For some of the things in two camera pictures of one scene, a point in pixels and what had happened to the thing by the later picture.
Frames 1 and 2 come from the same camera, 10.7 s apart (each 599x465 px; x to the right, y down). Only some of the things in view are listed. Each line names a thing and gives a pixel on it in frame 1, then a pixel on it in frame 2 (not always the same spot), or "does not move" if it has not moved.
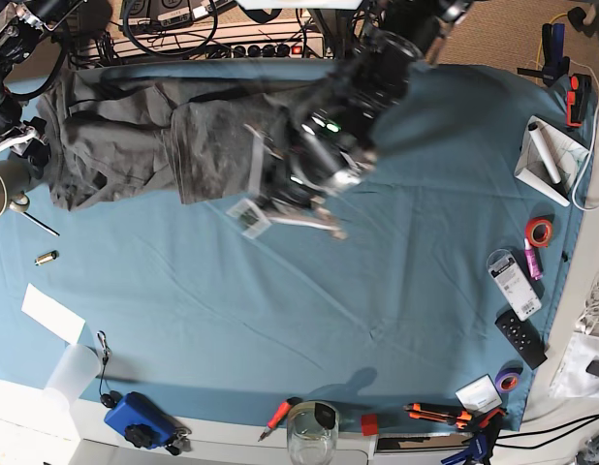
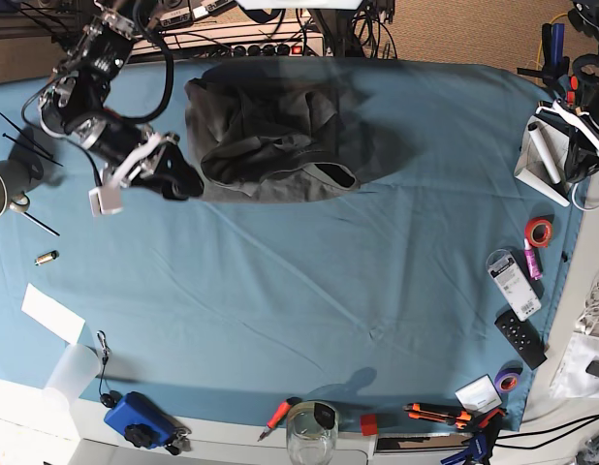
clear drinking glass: (311, 430) does not move
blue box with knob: (141, 420) does not move
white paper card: (52, 316) does not move
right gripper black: (313, 160) -> (584, 149)
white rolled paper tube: (547, 157) does not move
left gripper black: (5, 121) -> (170, 170)
